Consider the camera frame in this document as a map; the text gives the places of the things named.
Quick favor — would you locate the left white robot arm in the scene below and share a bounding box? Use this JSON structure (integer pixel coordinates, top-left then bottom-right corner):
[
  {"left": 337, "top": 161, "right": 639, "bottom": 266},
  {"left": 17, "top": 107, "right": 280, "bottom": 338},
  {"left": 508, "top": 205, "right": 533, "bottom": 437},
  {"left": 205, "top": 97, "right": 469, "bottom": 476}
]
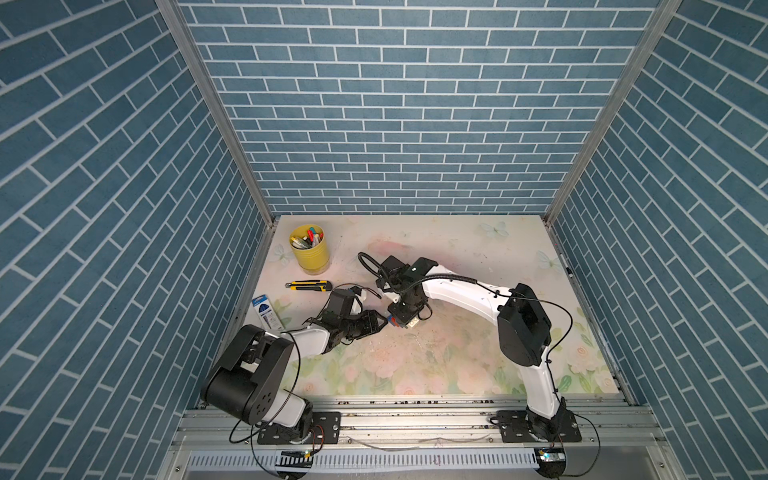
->
[{"left": 200, "top": 310, "right": 388, "bottom": 436}]

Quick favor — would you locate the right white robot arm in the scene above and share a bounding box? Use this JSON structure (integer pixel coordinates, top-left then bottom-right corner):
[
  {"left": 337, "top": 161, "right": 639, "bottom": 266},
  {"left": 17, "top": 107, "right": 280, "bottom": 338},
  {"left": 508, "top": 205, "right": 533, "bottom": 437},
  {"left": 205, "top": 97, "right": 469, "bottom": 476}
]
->
[{"left": 376, "top": 265, "right": 564, "bottom": 440}]

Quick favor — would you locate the yellow black utility knife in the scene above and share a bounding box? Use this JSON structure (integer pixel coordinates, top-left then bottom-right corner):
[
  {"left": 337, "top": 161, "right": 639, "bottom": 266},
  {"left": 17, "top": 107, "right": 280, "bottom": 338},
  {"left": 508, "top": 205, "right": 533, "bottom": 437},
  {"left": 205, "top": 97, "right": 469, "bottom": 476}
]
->
[{"left": 285, "top": 279, "right": 333, "bottom": 292}]

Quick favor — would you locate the floral table mat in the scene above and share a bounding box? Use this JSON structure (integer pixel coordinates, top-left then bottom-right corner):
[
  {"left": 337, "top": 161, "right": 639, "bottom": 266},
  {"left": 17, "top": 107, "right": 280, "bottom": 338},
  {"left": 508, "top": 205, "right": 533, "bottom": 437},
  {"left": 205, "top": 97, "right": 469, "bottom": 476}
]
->
[{"left": 255, "top": 215, "right": 618, "bottom": 399}]

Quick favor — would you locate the blue white small box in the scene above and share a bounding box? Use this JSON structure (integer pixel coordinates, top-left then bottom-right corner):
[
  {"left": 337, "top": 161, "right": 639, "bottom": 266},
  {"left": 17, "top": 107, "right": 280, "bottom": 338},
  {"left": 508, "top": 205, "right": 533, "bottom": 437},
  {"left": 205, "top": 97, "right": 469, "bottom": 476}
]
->
[{"left": 252, "top": 295, "right": 284, "bottom": 332}]

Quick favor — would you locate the yellow pen cup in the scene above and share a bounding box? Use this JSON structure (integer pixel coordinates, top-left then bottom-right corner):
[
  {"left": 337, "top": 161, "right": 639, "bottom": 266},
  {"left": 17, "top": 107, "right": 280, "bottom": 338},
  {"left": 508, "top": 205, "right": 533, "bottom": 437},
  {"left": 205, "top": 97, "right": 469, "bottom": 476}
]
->
[{"left": 289, "top": 224, "right": 330, "bottom": 275}]

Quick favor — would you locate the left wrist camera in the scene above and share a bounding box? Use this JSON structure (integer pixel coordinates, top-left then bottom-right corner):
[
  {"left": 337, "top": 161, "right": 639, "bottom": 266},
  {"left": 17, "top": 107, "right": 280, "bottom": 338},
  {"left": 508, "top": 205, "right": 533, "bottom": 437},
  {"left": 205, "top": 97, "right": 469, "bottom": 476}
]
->
[{"left": 326, "top": 289, "right": 363, "bottom": 319}]

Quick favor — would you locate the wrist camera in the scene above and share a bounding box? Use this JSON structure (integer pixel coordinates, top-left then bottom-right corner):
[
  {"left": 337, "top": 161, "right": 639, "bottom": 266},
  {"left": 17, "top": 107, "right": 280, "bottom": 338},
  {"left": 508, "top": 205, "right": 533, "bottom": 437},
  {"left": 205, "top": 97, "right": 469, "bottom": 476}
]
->
[
  {"left": 326, "top": 289, "right": 363, "bottom": 319},
  {"left": 382, "top": 255, "right": 438, "bottom": 291}
]

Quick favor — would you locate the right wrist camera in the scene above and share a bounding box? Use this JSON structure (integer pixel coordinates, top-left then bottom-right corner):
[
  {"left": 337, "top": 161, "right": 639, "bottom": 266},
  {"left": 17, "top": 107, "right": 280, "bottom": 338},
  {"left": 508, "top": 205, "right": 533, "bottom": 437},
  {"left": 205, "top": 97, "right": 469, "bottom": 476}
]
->
[{"left": 382, "top": 255, "right": 438, "bottom": 291}]

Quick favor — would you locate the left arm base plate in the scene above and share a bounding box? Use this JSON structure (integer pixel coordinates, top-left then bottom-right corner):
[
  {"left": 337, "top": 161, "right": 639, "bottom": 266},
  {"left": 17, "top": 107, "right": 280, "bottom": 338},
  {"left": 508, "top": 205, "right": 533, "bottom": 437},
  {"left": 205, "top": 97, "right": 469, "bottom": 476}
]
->
[{"left": 256, "top": 411, "right": 342, "bottom": 447}]

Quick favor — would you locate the aluminium mounting rail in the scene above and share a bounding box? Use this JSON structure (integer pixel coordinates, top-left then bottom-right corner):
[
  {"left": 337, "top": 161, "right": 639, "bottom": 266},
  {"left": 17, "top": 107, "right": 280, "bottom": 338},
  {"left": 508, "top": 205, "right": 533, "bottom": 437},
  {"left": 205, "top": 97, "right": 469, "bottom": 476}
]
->
[{"left": 159, "top": 397, "right": 678, "bottom": 479}]

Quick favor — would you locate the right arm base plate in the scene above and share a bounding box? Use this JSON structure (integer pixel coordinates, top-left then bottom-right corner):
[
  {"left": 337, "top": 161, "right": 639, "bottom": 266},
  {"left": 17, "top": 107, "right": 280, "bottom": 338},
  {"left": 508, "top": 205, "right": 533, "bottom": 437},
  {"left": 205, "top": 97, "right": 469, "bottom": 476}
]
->
[{"left": 489, "top": 410, "right": 582, "bottom": 443}]

